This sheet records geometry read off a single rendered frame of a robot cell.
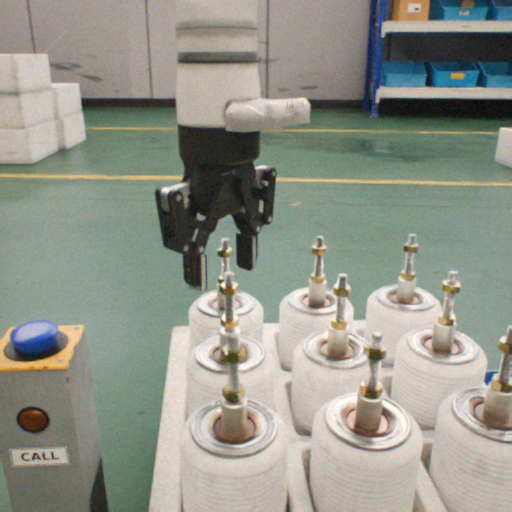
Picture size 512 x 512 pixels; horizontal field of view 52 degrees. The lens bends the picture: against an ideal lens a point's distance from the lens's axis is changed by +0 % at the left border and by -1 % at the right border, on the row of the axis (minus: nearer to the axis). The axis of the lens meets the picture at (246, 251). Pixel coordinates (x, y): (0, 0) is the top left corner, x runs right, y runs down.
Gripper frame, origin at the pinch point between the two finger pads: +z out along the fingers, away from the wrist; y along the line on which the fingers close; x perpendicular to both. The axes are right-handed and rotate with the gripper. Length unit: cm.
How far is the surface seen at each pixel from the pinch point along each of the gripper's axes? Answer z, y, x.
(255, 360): 10.2, -1.3, 3.3
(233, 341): 1.6, 7.8, 9.1
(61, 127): 21, -121, -259
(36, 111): 9, -100, -244
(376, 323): 12.9, -21.4, 6.2
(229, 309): 4.7, -0.2, 0.6
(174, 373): 17.4, -0.7, -9.8
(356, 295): 35, -68, -24
